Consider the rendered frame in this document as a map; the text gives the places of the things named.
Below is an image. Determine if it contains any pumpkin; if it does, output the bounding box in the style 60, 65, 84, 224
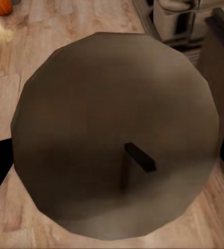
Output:
0, 0, 12, 16

